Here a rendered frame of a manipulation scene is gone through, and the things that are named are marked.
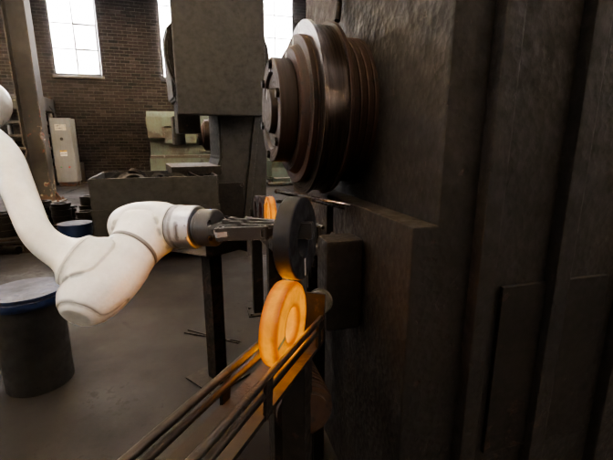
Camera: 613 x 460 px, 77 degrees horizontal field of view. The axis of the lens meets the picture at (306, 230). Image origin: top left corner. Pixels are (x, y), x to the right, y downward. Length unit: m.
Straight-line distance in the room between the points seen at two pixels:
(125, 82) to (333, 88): 10.48
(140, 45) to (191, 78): 7.75
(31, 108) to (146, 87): 3.88
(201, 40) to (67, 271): 3.18
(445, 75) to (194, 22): 3.18
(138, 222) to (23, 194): 0.20
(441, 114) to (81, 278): 0.70
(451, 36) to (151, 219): 0.65
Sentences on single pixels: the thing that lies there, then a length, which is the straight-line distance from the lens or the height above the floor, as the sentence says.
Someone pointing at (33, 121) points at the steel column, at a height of 1.35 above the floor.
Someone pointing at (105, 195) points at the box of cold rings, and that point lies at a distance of 3.53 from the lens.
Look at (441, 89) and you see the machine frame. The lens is 0.80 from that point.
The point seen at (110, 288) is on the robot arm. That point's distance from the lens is 0.74.
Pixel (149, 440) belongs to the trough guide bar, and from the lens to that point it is 0.50.
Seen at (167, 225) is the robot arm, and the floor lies 0.87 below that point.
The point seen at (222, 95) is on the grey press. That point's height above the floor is 1.43.
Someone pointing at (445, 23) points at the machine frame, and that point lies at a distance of 0.82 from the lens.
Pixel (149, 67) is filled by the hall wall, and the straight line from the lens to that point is 11.31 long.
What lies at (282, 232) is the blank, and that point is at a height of 0.88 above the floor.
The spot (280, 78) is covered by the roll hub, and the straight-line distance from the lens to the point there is 1.03.
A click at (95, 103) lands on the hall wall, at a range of 11.39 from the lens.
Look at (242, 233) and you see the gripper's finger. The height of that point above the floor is 0.87.
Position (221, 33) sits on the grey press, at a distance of 3.83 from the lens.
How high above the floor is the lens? 1.03
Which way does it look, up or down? 13 degrees down
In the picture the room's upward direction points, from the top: straight up
